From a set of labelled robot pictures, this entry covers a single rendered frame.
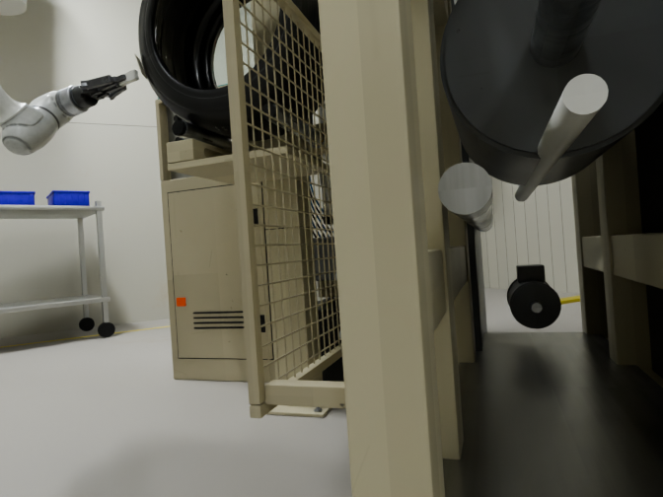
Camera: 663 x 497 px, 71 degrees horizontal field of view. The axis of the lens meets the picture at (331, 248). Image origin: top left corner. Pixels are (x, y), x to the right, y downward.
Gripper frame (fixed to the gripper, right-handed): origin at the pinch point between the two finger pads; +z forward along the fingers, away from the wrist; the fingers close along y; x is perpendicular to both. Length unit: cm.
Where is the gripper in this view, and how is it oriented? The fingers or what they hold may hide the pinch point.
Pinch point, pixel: (127, 78)
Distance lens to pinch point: 169.8
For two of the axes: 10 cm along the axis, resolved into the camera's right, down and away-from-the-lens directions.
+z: 9.2, -2.1, -3.3
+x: 2.0, 9.8, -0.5
